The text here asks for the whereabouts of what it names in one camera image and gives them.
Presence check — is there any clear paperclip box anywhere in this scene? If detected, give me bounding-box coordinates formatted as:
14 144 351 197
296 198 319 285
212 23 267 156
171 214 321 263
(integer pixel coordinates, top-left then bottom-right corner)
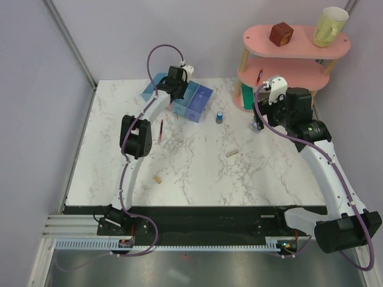
250 120 260 132

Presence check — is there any cyan drawer bin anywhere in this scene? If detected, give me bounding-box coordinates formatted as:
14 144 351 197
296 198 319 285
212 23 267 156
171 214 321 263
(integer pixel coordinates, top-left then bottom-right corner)
171 81 199 117

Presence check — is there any purple drawer bin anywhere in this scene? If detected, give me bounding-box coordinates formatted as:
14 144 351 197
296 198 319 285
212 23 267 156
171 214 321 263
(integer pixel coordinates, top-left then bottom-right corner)
185 86 213 123

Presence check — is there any blue cap stamp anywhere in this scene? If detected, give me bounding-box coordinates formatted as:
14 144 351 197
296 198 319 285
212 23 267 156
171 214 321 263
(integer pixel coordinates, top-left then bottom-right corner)
215 111 223 124

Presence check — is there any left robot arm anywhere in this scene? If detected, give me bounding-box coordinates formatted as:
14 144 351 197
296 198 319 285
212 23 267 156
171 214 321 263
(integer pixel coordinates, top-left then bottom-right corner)
97 65 194 236

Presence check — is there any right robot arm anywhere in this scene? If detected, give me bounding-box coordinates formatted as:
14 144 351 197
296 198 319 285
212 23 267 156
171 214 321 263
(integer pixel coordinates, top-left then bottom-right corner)
253 83 382 254

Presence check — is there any green folder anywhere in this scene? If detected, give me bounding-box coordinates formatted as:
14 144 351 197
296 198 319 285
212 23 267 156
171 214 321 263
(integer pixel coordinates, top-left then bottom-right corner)
241 84 254 111

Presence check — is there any white chalk stick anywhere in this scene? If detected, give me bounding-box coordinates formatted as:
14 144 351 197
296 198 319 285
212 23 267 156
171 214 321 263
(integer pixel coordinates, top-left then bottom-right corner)
226 149 239 157

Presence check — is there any pink three tier shelf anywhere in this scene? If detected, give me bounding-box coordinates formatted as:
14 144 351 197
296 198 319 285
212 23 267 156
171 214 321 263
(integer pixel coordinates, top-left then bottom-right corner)
233 25 351 111

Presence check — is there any brown cube box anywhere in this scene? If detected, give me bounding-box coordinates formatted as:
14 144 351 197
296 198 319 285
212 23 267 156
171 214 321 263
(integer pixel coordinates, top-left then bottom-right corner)
269 22 294 47

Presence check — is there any yellow eraser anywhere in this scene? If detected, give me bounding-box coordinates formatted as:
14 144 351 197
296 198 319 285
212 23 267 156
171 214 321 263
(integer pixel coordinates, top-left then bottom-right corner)
154 175 162 184

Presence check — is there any yellow green mug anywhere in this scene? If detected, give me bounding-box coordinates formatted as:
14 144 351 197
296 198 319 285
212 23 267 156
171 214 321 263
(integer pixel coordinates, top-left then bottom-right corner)
313 7 349 48

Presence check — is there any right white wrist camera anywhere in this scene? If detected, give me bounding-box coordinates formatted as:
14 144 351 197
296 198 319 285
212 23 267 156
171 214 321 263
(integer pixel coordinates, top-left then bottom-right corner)
263 75 288 105

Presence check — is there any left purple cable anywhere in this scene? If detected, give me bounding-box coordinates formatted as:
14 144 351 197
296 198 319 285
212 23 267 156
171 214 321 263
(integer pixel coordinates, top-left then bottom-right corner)
54 44 184 273

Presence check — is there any purple cable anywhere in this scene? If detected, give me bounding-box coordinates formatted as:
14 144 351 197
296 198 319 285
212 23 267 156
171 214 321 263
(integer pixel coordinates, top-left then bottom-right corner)
254 83 375 271
54 44 184 273

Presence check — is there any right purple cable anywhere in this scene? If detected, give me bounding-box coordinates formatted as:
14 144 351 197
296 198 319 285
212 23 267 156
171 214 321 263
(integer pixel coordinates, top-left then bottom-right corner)
254 83 375 271

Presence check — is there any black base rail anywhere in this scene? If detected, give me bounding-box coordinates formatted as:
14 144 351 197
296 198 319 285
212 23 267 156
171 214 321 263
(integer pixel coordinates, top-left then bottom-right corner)
64 204 329 246

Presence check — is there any white cable duct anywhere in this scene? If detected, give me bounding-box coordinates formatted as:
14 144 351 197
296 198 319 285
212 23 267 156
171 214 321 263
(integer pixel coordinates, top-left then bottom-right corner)
55 238 281 252

